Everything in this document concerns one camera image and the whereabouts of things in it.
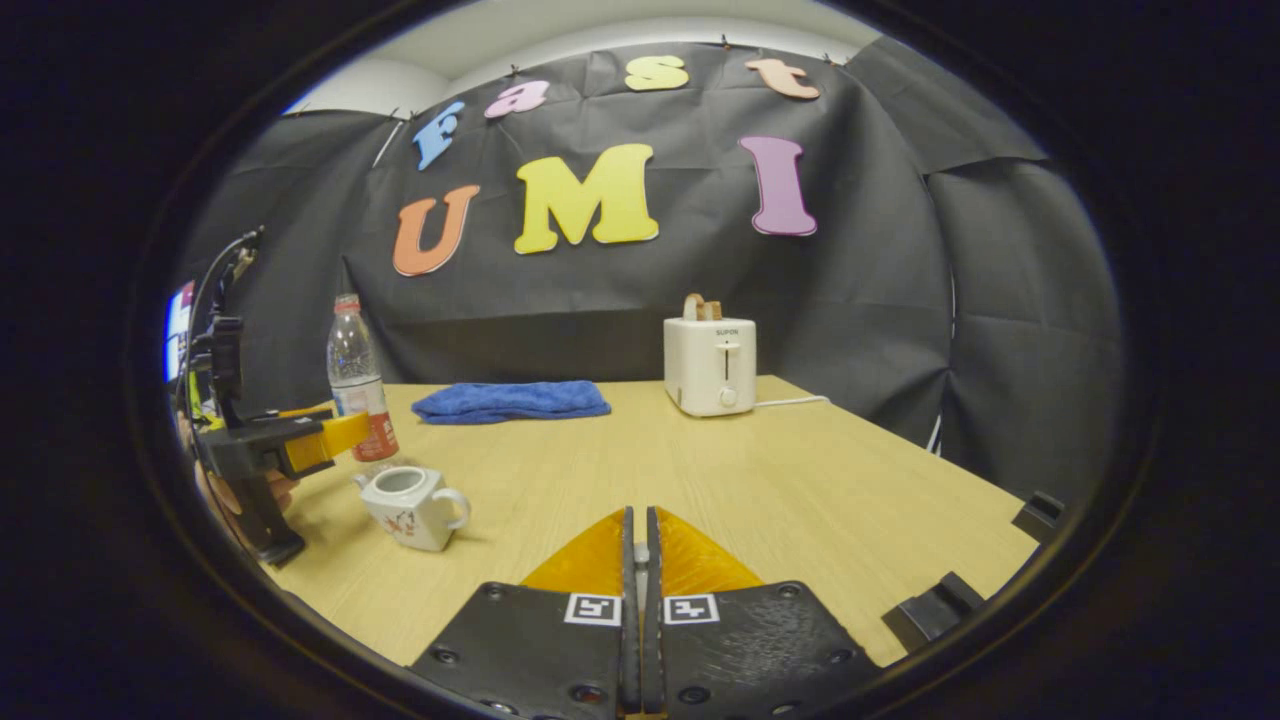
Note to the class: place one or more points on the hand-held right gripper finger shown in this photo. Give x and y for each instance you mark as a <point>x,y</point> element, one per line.
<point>652,650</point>
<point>631,650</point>

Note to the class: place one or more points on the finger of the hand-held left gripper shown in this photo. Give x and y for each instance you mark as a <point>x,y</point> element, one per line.
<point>330,440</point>
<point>305,409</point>

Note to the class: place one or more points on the clear plastic water bottle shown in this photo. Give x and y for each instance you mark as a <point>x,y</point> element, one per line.
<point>352,370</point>

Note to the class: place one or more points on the white teacup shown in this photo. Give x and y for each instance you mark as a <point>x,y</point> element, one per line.
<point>415,510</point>

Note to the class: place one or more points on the computer monitor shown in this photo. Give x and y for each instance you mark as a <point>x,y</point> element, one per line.
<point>178,330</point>

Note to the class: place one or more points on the blue folded towel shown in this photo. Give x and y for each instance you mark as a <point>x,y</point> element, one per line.
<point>510,402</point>

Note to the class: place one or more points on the black table edge clamp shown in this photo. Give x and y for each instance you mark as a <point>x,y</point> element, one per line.
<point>1040,515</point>
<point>932,610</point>

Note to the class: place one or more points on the white toaster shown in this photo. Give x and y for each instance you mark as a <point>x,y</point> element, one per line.
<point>708,370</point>

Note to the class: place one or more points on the toasted bread slice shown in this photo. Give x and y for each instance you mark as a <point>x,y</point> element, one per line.
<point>695,306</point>

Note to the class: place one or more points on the black backdrop cloth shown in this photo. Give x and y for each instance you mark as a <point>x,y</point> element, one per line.
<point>850,300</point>

